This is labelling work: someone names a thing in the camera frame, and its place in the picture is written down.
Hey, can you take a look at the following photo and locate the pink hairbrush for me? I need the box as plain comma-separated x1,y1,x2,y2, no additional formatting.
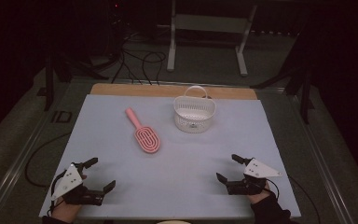
124,107,161,154

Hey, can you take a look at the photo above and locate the person's right hand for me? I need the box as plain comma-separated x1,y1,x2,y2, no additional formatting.
247,182,273,205

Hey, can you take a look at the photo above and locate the white metal stand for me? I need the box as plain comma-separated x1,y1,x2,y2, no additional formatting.
157,0,258,77

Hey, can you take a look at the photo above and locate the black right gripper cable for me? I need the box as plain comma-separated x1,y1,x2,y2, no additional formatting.
265,176,322,224

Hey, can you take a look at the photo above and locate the white plastic basket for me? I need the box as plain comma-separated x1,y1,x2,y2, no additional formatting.
172,85,217,134

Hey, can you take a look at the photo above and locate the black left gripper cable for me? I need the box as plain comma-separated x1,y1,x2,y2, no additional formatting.
49,169,68,217

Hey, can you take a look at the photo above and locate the person's left hand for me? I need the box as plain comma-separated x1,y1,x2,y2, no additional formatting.
51,174,88,224

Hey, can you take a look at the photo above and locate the black floor cable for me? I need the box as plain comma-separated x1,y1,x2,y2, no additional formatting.
141,50,168,86
24,133,73,189
111,34,145,85

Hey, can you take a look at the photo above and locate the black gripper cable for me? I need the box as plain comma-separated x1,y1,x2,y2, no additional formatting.
265,176,322,224
49,169,68,217

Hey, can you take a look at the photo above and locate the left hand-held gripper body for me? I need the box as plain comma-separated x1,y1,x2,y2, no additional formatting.
49,161,105,207

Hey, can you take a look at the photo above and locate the pale blue table mat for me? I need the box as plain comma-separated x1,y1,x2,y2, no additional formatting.
38,93,302,220

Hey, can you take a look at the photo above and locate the black rectangular floor bracket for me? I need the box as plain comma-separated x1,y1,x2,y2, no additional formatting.
50,109,74,124

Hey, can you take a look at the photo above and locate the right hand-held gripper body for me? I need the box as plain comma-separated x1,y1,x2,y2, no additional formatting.
225,158,283,196

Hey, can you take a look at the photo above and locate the black tripod stand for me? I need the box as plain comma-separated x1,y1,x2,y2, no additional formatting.
249,18,317,125
36,50,110,112

